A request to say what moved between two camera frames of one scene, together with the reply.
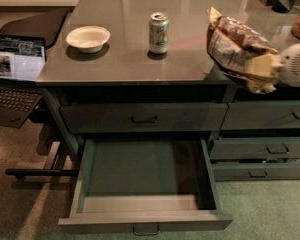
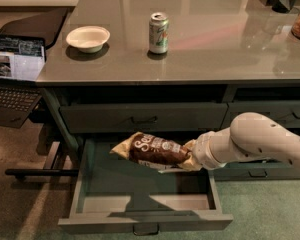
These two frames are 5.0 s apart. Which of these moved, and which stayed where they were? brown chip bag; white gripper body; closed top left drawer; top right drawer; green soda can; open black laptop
Moved: brown chip bag; white gripper body
Stayed: green soda can; top right drawer; open black laptop; closed top left drawer
